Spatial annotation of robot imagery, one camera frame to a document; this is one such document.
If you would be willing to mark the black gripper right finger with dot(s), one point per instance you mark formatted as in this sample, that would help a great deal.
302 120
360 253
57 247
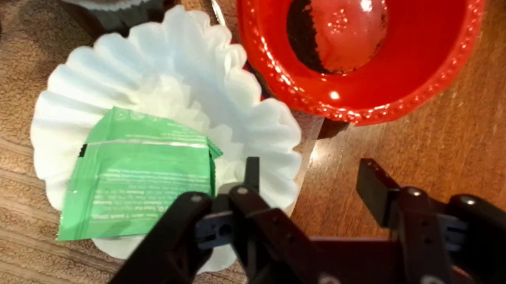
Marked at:
447 242

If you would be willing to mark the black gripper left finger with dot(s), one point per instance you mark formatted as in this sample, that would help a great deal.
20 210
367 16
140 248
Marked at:
246 242

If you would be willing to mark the green packet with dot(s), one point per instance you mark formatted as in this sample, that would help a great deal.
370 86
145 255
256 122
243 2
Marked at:
136 179

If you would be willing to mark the orange red plastic bowl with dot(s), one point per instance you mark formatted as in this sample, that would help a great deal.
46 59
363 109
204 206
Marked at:
420 79

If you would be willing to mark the white paper coffee filter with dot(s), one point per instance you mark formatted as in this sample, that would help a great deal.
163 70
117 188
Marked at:
174 68

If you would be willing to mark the tan ribbed tablecloth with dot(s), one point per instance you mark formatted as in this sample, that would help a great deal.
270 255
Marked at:
20 210

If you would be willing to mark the dark brown mug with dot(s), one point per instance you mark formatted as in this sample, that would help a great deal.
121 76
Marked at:
115 13

